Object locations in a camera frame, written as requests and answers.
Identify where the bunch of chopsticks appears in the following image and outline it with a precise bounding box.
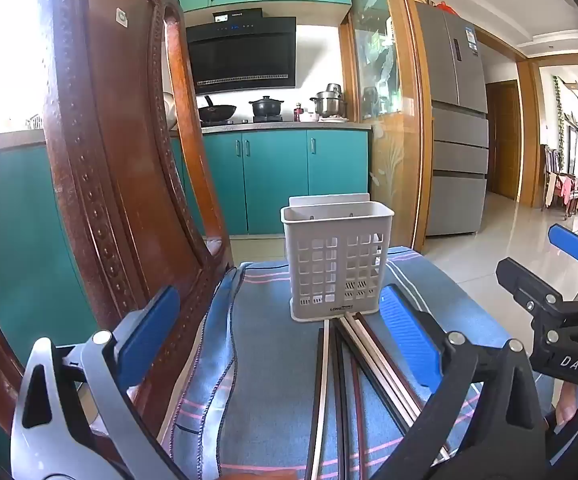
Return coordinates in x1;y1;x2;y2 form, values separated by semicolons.
343;315;410;441

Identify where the black cooking pot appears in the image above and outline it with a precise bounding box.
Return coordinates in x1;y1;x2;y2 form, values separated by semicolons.
249;95;286;122

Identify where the grey refrigerator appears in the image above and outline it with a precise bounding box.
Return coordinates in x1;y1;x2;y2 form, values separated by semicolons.
414;2;490;237

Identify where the person's right hand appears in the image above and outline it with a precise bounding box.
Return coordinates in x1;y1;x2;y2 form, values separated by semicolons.
551;382;578;433

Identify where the green ivy garland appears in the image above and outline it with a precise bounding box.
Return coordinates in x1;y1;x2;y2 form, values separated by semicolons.
553;76;568;171

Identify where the brown wooden door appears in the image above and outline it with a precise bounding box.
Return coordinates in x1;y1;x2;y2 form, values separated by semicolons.
485;80;522;203

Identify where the blue striped cloth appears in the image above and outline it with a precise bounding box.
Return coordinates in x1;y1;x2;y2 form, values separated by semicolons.
156;245;557;480

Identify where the stainless steel pot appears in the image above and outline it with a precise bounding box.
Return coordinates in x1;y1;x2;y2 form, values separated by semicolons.
310;83;348;118

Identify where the beige chopstick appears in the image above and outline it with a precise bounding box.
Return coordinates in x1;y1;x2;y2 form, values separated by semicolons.
353;313;422;426

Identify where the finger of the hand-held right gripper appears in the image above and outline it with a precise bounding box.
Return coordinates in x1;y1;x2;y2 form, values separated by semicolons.
495;257;570;321
546;224;578;281

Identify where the black range hood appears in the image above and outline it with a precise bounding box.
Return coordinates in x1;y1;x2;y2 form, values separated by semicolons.
185;8;297;96

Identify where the clothes drying rack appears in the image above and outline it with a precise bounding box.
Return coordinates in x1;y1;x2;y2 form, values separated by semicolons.
541;142;578;218

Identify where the carved wooden chair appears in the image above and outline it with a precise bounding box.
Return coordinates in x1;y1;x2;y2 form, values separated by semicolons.
0;0;235;466

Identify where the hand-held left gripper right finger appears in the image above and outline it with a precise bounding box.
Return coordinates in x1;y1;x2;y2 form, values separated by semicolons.
369;284;550;480

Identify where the dark brown chopstick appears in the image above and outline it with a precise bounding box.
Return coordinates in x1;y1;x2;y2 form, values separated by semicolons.
358;311;429;418

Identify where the black wok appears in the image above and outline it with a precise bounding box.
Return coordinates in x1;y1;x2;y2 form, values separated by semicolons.
198;95;238;123

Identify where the black gas stove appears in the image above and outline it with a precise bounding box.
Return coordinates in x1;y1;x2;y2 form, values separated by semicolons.
201;116;285;126

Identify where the teal lower kitchen cabinet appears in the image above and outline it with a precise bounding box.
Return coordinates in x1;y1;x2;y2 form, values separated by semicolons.
0;129;371;376

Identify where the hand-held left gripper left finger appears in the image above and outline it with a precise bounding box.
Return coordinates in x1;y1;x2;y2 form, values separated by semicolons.
10;285;190;480

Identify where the grey kitchen countertop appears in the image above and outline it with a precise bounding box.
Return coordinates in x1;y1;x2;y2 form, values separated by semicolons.
169;121;372;135

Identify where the white plastic utensil holder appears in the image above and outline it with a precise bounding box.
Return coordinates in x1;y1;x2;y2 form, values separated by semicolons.
280;193;396;322

